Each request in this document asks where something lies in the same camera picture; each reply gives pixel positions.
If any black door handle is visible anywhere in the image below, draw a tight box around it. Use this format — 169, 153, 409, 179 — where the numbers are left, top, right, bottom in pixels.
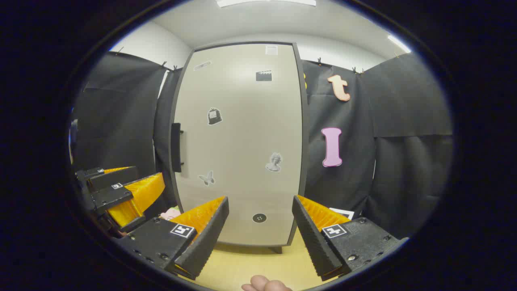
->
171, 123, 185, 173

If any ceiling light panel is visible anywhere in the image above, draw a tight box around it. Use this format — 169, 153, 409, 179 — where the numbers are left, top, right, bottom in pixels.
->
216, 0, 317, 8

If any black backdrop cloth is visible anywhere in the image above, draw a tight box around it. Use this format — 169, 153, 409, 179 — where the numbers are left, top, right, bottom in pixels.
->
72, 51, 454, 239

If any dark grey cabinet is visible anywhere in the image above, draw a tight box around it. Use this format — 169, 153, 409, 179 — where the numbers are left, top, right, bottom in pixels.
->
168, 40, 311, 254

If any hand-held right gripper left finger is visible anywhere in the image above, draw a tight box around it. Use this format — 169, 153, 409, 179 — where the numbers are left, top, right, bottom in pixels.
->
115, 196, 230, 280

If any white book with portrait cover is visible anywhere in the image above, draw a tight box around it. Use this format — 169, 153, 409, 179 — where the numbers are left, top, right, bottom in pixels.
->
329, 207, 355, 220

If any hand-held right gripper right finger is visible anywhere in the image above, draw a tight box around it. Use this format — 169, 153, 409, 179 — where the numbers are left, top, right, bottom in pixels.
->
292, 195, 408, 282

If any beige cabinet door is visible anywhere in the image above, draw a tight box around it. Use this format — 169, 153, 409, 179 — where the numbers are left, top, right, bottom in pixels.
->
173, 43, 303, 246

